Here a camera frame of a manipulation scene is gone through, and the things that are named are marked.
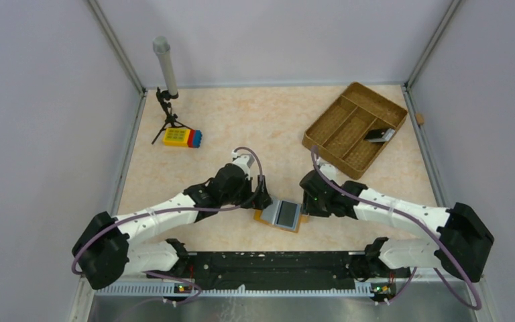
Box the yellow leather card holder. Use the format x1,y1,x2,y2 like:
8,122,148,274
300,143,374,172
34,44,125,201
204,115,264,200
253,197,309,233

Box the woven brown divided tray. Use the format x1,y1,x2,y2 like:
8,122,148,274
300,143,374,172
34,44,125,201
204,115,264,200
302,82,408,180

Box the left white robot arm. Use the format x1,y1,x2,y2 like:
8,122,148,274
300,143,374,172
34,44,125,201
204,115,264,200
71,162,272,290

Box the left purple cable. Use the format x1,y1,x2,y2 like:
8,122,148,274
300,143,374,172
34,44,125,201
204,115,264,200
71,146,265,276

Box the grey silver cards in tray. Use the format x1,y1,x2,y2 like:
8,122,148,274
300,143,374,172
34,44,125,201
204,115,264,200
364,128,396,143

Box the purple cable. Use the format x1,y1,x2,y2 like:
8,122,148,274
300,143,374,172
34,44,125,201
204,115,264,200
71,146,265,276
310,146,483,311

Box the small wooden block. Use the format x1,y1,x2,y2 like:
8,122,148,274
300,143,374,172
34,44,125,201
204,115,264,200
414,113,425,126

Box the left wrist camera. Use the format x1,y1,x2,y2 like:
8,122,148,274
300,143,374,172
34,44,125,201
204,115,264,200
231,151,255,174

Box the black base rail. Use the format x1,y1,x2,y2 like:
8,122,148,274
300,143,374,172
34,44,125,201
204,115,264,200
167,251,411,290

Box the grey cylinder on tripod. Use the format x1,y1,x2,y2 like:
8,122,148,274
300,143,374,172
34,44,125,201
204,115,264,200
152,36,178,99

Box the small black tripod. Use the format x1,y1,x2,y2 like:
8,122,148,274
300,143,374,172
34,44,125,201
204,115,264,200
151,87,191,145

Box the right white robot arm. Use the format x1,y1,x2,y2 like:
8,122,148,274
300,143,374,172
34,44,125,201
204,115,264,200
300,170,494,282

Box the grey slotted cable duct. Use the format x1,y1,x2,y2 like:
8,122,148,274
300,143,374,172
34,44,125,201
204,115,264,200
96,281,374,297

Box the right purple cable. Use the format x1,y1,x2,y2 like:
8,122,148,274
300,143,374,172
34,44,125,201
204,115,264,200
310,146,483,311

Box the red blue toy bricks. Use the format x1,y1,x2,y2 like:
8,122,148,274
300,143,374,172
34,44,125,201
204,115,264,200
187,129,203,148

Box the black credit card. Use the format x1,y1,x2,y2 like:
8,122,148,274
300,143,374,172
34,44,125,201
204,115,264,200
276,201,299,227

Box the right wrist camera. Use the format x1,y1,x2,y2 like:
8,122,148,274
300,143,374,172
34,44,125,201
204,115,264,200
319,163,337,181

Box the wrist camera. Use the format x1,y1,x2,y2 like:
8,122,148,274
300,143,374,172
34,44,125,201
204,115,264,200
319,163,337,181
231,151,255,174

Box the yellow toy brick block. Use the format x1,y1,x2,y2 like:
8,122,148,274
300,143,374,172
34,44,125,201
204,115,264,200
162,127,191,148

